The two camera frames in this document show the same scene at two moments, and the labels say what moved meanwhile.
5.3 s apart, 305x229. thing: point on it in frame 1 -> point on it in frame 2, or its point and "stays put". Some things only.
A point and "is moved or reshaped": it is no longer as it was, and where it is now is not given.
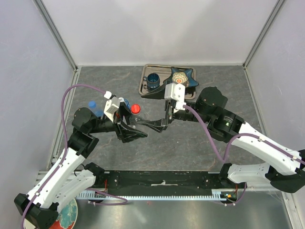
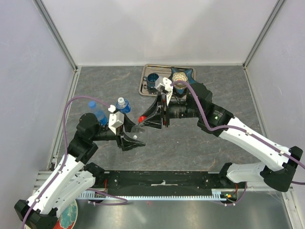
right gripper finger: [157, 93] -> [154, 108]
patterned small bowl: [179, 77] stays put
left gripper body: [119, 113] -> [119, 131]
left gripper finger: [126, 134] -> [128, 143]
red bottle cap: [135, 109] -> [141, 118]
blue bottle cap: [92, 104] stays put
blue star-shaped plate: [190, 81] stays put
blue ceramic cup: [153, 80] stays put
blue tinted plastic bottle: [97, 112] stays put
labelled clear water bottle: [126, 102] stays put
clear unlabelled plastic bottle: [133, 119] is moved or reshaped
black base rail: [130, 181] stays put
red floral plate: [67, 215] stays put
